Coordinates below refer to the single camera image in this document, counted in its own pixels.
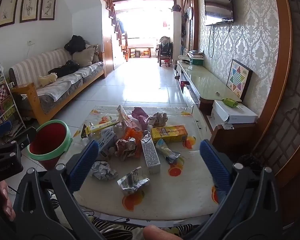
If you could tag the zebra patterned cloth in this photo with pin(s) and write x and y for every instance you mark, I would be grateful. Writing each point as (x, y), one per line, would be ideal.
(107, 226)

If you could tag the torn silver wrapper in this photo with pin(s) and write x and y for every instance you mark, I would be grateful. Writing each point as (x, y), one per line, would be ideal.
(132, 183)

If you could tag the pink wrapper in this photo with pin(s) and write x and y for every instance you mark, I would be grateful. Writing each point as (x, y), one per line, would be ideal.
(139, 113)

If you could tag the large framed plant picture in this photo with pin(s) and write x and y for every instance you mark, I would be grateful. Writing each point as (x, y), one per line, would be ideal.
(8, 6)

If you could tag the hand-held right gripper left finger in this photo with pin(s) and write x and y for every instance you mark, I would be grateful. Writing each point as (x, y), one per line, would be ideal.
(83, 163)

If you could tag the wooden sofa with striped cover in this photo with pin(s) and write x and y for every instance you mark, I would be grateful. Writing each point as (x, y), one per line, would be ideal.
(32, 65)

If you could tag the dark wooden side cabinet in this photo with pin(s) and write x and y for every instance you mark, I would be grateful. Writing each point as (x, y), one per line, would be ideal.
(232, 137)

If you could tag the long yellow bear box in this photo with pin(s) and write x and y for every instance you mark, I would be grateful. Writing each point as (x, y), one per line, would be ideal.
(102, 126)

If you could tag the red bin with green rim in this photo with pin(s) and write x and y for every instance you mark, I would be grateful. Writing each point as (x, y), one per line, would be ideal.
(50, 137)

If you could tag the crumpled grey paper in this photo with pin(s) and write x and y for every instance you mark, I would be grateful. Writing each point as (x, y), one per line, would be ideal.
(158, 120)

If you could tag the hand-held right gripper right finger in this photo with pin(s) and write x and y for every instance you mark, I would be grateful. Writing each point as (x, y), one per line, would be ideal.
(215, 165)

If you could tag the white blue box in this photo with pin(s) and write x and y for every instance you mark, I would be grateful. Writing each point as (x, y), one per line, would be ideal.
(107, 140)

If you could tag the grey patterned carton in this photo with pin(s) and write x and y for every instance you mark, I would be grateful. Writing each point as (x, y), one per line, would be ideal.
(150, 156)

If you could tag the fruit print table cover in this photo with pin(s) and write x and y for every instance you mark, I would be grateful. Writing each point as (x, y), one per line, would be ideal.
(185, 190)

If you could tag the wooden staircase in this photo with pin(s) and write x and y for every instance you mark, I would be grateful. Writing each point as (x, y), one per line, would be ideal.
(112, 10)

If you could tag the crumpled brown foil wrapper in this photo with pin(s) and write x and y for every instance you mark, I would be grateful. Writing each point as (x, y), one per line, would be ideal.
(125, 148)

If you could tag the wall clock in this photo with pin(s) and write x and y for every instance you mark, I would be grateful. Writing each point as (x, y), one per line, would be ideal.
(189, 13)

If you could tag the wooden lattice partition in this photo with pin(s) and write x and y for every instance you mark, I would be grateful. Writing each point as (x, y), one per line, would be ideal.
(290, 105)

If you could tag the row of picture books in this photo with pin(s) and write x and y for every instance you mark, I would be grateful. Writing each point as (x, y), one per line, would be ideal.
(0, 92)

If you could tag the green packet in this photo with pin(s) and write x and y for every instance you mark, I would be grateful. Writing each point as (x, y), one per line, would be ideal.
(229, 102)

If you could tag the orange packet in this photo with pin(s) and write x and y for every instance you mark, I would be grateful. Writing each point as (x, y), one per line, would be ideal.
(133, 132)

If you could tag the star checkers board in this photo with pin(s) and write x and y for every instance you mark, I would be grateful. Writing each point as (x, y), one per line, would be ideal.
(237, 78)

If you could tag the wooden chair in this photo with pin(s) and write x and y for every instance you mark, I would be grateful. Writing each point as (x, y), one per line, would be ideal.
(165, 55)

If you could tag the beige cushion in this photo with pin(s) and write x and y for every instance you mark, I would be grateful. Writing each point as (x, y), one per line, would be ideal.
(83, 56)

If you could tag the patterned cushion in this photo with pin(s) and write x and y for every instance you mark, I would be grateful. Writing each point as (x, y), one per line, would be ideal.
(96, 53)

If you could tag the white cardboard box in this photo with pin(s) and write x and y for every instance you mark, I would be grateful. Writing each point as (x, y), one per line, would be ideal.
(235, 112)

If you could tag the silver blue snack packet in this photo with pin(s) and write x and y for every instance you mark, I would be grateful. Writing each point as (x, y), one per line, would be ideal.
(166, 151)

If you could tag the black clothing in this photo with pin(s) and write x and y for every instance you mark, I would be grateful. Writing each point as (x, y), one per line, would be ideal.
(65, 68)

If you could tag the wall television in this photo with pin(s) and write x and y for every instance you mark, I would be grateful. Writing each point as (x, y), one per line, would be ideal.
(218, 7)

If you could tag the cream biscuit stick box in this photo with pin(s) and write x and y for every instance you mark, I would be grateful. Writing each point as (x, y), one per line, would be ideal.
(122, 116)

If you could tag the black bag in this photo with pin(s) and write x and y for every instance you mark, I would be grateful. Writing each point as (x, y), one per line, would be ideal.
(75, 43)

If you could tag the yellow orange carton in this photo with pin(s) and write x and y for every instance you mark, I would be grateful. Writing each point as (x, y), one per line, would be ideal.
(168, 133)

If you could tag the green box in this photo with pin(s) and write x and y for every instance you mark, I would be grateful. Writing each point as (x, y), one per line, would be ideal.
(197, 60)

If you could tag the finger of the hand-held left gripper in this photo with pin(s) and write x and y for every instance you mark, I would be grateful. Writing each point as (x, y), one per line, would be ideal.
(0, 130)

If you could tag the person's left hand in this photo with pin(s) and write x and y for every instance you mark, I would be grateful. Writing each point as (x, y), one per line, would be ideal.
(2, 201)

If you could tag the person's right hand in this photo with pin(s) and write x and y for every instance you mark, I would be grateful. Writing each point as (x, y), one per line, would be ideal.
(161, 233)

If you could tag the cream plush toy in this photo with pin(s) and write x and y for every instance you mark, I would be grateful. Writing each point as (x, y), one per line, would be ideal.
(47, 80)

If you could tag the crumpled grey paper ball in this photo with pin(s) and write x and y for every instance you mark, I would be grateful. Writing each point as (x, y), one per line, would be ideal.
(103, 170)

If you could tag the long television cabinet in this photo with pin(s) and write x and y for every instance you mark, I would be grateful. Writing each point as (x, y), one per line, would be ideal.
(207, 82)

